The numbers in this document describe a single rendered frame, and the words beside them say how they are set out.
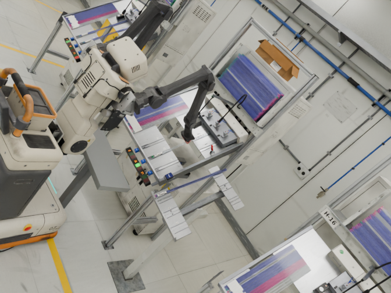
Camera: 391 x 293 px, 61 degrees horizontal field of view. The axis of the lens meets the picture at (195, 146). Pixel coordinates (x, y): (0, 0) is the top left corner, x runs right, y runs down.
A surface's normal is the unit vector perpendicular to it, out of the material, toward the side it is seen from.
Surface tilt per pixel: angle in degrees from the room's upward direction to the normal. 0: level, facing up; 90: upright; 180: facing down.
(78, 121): 82
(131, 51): 48
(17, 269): 0
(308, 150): 90
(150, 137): 43
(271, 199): 90
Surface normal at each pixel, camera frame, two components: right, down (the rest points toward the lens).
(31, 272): 0.64, -0.68
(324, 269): 0.04, -0.58
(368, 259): -0.58, -0.13
